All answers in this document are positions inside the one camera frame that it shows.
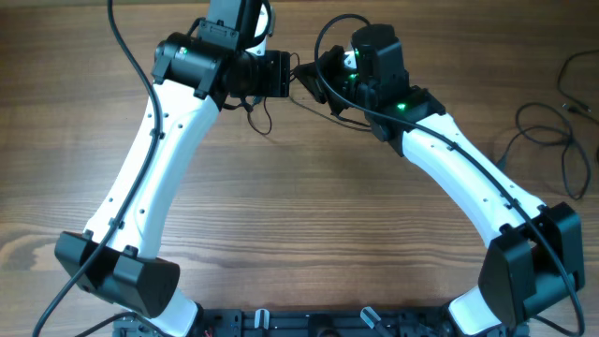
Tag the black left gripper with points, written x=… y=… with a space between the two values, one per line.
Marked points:
x=278 y=76

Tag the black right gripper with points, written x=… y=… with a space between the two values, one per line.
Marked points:
x=328 y=79

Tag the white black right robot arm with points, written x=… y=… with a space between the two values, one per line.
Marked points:
x=534 y=253

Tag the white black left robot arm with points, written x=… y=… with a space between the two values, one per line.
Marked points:
x=115 y=258

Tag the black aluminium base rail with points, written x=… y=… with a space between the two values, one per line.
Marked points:
x=405 y=322

